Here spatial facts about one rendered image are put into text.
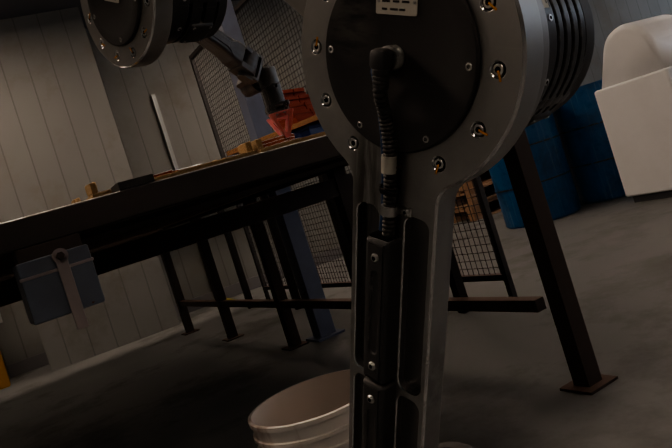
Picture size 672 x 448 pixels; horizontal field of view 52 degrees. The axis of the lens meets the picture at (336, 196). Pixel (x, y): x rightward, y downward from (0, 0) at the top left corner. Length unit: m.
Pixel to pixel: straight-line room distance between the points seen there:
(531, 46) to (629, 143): 4.78
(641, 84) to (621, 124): 0.34
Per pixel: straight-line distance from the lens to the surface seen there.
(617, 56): 5.28
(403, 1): 0.59
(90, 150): 6.48
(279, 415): 1.66
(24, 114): 6.53
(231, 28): 3.90
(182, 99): 7.35
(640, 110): 5.20
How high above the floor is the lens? 0.79
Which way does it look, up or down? 1 degrees down
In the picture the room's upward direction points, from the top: 18 degrees counter-clockwise
